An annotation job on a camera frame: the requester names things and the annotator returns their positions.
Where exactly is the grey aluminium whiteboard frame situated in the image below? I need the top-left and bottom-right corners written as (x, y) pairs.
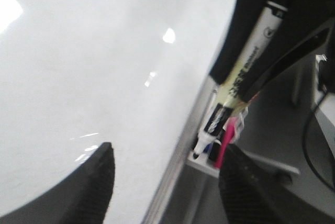
top-left (142, 76), bottom-right (216, 223)

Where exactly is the curved finger of the black right gripper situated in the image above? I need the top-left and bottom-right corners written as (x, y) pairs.
top-left (239, 0), bottom-right (334, 103)

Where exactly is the black cable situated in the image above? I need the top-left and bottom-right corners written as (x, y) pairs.
top-left (303, 95), bottom-right (335, 191)

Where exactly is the pink marker in tray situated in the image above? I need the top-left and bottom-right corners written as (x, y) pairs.
top-left (214, 117), bottom-right (237, 169)

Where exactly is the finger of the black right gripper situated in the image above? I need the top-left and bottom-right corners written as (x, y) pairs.
top-left (209, 0), bottom-right (266, 85)

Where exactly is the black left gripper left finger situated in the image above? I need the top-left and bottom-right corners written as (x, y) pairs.
top-left (1, 142), bottom-right (115, 223)

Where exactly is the white whiteboard surface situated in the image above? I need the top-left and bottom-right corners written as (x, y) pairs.
top-left (1, 0), bottom-right (235, 223)

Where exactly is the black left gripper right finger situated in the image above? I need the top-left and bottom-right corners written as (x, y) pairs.
top-left (218, 144), bottom-right (311, 224)

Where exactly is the blue marker in tray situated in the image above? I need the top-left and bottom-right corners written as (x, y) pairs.
top-left (203, 143), bottom-right (213, 153)

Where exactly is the white black whiteboard marker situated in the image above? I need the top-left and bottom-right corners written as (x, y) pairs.
top-left (193, 1), bottom-right (288, 159)

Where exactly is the white marker tray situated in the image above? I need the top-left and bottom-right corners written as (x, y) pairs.
top-left (186, 87), bottom-right (300, 183)

